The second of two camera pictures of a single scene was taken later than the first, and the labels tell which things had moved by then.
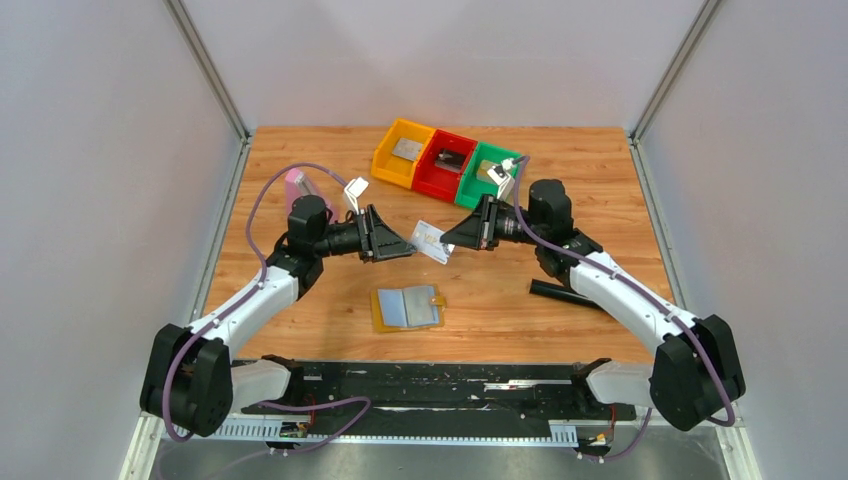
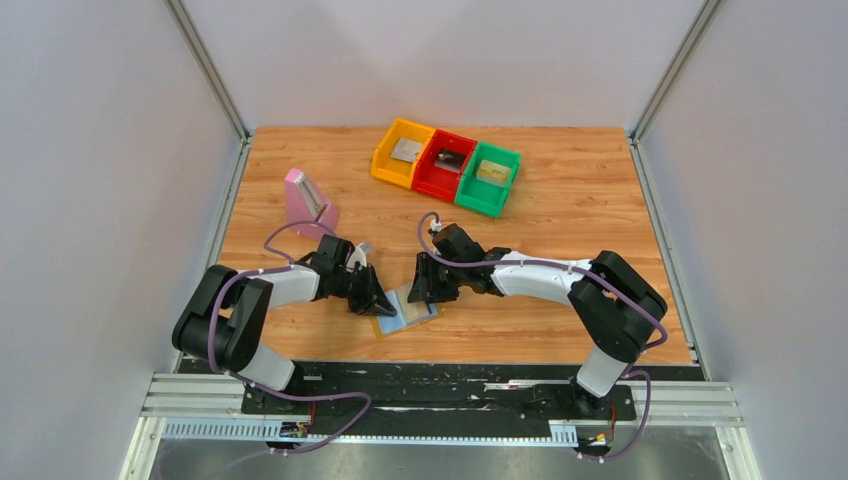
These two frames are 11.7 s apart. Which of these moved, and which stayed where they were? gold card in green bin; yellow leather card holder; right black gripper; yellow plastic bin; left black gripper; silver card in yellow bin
Moved: left black gripper; right black gripper
Stayed: gold card in green bin; silver card in yellow bin; yellow plastic bin; yellow leather card holder
